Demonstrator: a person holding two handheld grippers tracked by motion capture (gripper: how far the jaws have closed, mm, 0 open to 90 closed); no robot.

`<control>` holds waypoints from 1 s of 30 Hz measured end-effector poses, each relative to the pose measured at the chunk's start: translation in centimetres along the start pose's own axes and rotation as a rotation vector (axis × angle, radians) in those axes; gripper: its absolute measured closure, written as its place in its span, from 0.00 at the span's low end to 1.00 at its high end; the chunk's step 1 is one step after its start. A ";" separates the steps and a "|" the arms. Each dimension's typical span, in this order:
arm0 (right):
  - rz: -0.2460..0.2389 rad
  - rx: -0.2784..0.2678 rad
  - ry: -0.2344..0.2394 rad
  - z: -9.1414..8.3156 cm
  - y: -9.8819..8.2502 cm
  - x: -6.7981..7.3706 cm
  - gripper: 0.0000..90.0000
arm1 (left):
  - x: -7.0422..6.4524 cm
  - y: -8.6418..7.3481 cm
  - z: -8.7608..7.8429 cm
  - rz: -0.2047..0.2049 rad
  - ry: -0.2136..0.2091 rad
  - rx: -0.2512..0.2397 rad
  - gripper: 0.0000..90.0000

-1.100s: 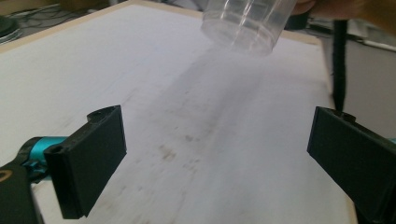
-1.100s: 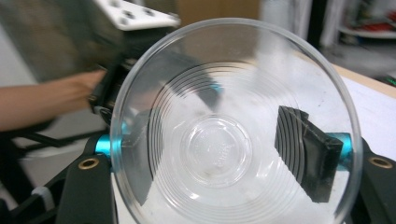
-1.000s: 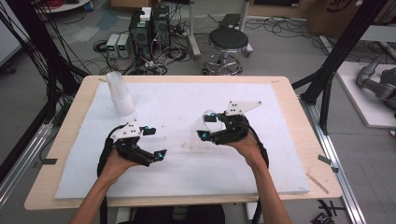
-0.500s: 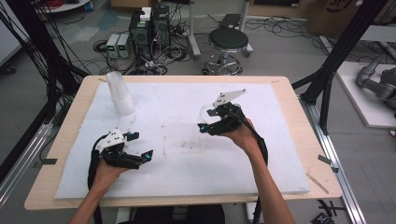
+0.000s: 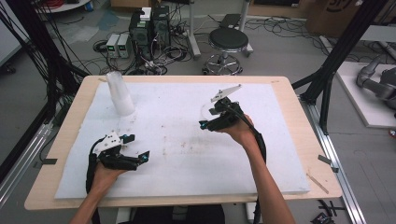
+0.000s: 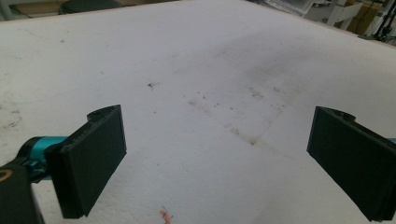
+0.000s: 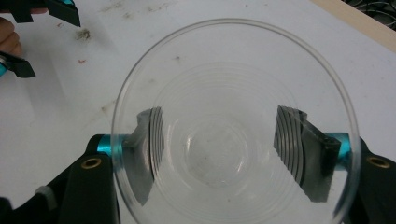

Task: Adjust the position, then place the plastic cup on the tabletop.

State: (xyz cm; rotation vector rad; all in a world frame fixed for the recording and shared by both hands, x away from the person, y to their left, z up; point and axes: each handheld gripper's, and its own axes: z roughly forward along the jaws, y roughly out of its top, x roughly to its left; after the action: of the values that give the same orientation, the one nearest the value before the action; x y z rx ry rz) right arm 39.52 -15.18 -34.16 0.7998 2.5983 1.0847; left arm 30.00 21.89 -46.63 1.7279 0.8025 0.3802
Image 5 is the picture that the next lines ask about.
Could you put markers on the small white box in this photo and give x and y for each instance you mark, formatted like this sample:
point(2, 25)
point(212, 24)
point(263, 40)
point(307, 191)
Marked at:
point(145, 14)

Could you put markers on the stack of clear plastic cups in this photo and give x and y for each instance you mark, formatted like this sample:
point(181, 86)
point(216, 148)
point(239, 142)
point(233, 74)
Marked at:
point(121, 96)

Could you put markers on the grey bench power supply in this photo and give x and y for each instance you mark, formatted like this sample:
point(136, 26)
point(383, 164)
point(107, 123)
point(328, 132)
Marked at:
point(112, 46)
point(124, 46)

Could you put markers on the thin wooden stick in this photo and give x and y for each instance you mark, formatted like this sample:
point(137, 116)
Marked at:
point(317, 183)

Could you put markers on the person's right hand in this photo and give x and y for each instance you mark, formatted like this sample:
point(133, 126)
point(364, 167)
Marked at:
point(243, 132)

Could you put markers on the person's dark clothing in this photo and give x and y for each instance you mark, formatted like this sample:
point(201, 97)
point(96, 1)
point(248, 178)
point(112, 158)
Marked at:
point(202, 215)

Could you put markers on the black metal frame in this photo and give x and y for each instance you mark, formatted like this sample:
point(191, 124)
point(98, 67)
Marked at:
point(339, 53)
point(40, 53)

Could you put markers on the white foam mat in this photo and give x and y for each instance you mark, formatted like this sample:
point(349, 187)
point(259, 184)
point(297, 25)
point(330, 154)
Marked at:
point(174, 102)

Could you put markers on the black round stool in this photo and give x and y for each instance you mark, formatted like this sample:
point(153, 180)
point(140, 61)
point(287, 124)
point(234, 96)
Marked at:
point(229, 39)

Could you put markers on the white floor board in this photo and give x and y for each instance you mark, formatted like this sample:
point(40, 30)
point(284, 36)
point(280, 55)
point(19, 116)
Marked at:
point(364, 105)

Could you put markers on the white round table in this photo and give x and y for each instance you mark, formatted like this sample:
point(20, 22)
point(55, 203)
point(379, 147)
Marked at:
point(62, 6)

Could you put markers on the white table leg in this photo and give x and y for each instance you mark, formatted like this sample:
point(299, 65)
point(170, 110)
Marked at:
point(250, 213)
point(123, 216)

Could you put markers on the black computer tower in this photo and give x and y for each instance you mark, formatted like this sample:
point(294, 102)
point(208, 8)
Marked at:
point(140, 34)
point(161, 26)

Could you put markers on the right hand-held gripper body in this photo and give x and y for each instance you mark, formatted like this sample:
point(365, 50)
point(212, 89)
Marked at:
point(229, 116)

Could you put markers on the wooden table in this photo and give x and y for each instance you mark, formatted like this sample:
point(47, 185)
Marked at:
point(299, 102)

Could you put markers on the cardboard box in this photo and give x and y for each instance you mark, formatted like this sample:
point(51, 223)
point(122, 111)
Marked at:
point(330, 17)

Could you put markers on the grey desk leg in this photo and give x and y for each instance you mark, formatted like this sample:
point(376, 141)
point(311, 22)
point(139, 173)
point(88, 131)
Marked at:
point(246, 28)
point(193, 31)

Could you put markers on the aluminium floor rail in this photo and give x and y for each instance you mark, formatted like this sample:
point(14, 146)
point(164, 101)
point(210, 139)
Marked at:
point(336, 161)
point(21, 161)

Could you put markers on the black parts on floor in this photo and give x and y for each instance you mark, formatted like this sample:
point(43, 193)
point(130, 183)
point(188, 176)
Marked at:
point(327, 214)

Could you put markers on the black tape piece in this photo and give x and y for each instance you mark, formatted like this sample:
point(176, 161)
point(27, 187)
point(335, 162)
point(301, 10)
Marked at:
point(49, 161)
point(334, 170)
point(324, 159)

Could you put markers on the person's left hand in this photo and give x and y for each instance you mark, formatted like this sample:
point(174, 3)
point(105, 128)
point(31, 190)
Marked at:
point(104, 179)

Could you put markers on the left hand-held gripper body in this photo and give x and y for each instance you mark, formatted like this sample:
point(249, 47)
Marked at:
point(107, 146)

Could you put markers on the black flat device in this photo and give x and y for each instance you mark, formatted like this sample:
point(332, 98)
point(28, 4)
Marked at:
point(230, 20)

